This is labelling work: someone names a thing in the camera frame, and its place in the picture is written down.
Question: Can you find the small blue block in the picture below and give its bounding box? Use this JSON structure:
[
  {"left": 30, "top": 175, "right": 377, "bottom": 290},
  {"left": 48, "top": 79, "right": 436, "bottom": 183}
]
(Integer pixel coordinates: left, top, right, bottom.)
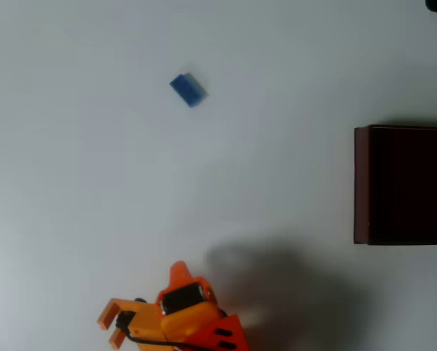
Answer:
[{"left": 169, "top": 72, "right": 209, "bottom": 109}]

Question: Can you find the dark brown box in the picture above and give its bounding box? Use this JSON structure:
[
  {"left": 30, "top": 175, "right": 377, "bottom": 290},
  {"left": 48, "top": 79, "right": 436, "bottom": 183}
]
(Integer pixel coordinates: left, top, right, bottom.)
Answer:
[{"left": 353, "top": 124, "right": 437, "bottom": 246}]

